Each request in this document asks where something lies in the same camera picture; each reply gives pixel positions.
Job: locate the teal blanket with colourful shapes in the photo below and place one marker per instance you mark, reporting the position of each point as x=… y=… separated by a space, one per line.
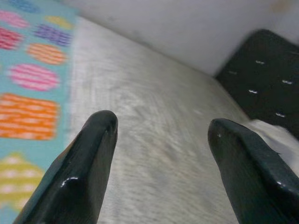
x=30 y=70

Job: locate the black tufted headboard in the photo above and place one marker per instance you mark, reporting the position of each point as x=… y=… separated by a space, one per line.
x=264 y=77

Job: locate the beige quilted mattress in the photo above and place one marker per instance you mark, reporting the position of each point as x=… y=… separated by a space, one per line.
x=158 y=105

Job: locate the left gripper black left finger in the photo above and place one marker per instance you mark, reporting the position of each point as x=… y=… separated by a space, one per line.
x=74 y=182

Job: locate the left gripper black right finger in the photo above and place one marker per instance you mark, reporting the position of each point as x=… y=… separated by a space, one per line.
x=252 y=186

